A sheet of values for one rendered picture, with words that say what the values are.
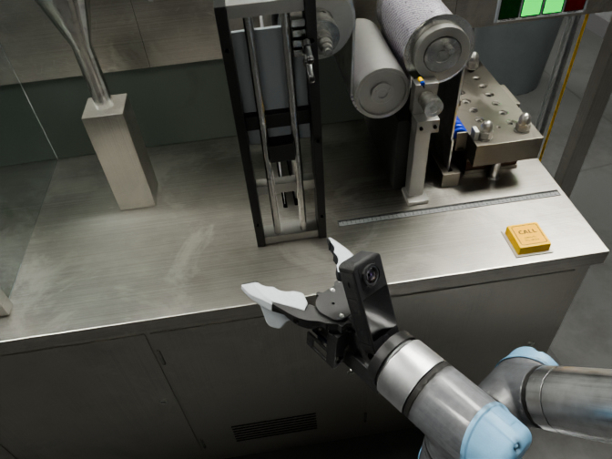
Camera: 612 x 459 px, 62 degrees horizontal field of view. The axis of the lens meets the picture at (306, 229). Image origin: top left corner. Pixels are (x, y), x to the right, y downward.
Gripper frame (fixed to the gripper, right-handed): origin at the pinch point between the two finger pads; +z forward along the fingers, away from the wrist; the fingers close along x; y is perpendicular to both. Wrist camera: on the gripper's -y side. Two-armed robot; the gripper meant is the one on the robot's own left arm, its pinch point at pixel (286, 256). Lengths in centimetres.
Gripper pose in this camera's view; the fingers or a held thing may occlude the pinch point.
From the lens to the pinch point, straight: 68.8
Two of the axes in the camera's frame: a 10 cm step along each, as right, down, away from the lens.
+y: -0.4, 7.7, 6.3
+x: 7.6, -3.9, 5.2
